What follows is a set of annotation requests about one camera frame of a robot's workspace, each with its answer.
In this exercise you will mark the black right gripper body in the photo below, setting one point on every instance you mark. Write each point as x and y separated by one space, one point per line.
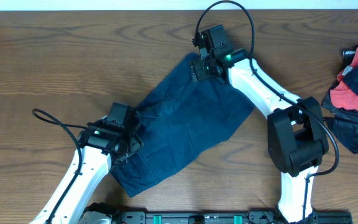
203 68

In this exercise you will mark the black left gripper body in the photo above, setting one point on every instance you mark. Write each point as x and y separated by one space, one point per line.
134 144

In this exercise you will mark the dark blue denim shorts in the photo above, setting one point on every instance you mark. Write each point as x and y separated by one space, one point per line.
180 119

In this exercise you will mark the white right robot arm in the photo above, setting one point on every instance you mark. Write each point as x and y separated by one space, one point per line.
296 136

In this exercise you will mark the dark navy garment under pile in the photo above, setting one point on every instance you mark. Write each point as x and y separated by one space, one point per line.
344 123

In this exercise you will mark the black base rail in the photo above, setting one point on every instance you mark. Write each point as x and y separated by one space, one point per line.
103 213

